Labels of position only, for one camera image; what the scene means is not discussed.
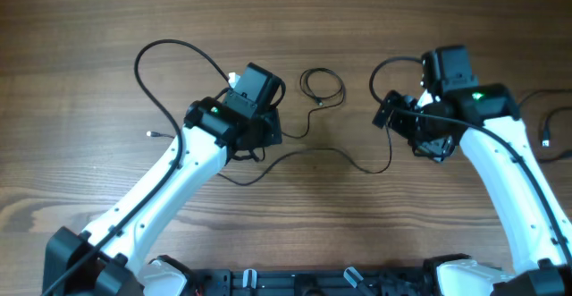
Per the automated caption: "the thick black USB cable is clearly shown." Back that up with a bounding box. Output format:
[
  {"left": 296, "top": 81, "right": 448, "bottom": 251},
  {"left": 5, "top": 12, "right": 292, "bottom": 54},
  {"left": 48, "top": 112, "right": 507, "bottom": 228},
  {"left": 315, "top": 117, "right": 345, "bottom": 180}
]
[{"left": 517, "top": 88, "right": 572, "bottom": 164}]

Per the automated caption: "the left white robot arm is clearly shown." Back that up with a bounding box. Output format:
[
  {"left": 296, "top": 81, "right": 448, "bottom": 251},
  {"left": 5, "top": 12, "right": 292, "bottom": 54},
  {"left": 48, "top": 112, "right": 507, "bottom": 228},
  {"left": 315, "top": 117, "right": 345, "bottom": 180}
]
[{"left": 42, "top": 63, "right": 285, "bottom": 295}]

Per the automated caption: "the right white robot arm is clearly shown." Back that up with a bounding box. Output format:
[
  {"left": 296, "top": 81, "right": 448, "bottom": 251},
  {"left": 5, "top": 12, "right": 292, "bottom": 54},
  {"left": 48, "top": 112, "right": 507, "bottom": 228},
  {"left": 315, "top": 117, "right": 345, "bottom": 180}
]
[{"left": 372, "top": 46, "right": 571, "bottom": 295}]

